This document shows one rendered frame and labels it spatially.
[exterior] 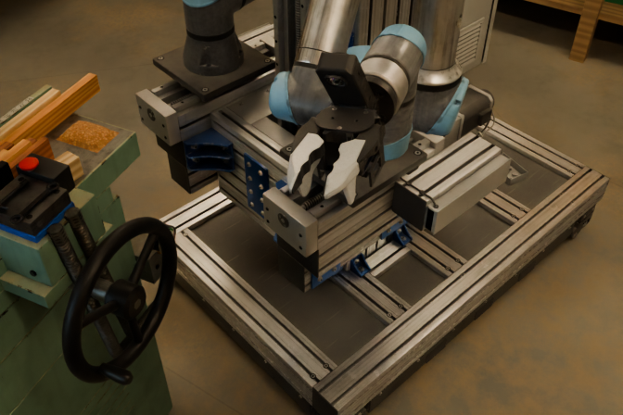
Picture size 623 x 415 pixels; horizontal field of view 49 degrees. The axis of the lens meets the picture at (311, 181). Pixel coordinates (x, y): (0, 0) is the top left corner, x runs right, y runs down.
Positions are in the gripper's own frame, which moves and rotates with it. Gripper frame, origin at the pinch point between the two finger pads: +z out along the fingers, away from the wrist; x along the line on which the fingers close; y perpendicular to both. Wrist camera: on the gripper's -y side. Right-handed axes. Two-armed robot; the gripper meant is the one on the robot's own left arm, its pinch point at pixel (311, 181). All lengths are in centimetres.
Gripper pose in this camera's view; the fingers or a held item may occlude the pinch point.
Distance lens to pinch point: 73.6
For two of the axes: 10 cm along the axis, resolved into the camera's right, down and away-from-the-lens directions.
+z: -3.7, 6.2, -6.9
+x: -9.2, -1.4, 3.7
